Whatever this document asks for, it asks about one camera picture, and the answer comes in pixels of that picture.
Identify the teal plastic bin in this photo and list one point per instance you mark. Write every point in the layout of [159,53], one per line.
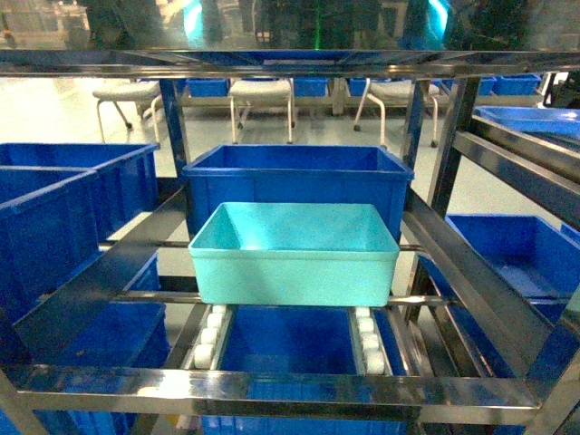
[306,254]

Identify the blue bin behind teal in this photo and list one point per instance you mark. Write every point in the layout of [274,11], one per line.
[298,174]

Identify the white chair middle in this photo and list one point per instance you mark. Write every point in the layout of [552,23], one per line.
[244,93]

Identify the white chair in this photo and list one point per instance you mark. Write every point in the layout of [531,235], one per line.
[138,92]
[383,91]
[244,93]

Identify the white chair right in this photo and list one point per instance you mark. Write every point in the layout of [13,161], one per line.
[383,91]

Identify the right white roller track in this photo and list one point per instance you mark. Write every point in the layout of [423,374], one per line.
[369,354]

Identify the white roller track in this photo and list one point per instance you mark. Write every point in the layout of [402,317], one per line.
[369,354]
[206,349]

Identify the left white roller track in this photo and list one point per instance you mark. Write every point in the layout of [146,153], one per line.
[206,349]

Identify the blue bin far left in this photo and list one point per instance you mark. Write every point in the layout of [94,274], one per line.
[126,183]

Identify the white chair left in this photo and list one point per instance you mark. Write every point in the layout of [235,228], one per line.
[138,92]

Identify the blue bin front left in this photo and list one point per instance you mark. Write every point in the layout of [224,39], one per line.
[48,229]

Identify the blue bin lower right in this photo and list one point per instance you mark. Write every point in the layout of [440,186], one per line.
[537,259]

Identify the steel shelf front frame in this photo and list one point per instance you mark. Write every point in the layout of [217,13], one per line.
[348,397]

